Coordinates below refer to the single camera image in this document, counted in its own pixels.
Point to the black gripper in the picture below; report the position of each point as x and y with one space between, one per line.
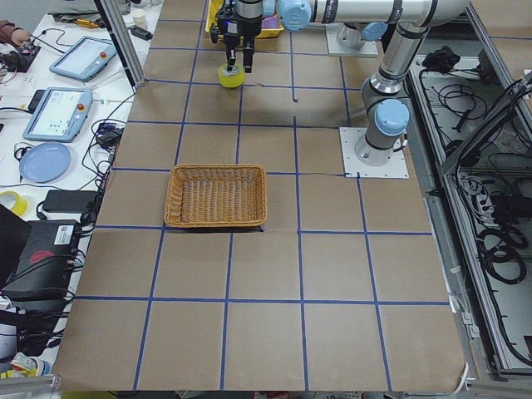
244 27

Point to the yellow tape roll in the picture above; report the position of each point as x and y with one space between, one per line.
14 202
231 78

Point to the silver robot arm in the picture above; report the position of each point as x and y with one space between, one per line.
350 35
388 117

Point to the yellow tape roll on desk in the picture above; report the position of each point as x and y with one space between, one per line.
14 202

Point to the yellow woven basket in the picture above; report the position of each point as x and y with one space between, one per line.
271 25

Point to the brown wicker basket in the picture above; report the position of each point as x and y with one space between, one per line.
216 196

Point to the upper teach pendant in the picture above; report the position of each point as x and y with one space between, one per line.
85 59

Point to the teach pendant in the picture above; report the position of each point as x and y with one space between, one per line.
85 59
60 115

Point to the lower teach pendant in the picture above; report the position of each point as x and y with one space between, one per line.
60 115

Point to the blue plate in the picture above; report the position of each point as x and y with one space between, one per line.
45 162

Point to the black power adapter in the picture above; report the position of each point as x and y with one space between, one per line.
67 201

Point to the black laptop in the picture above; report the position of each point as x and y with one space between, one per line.
36 257

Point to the aluminium frame post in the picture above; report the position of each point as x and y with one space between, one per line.
120 36

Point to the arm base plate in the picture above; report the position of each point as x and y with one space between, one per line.
360 160

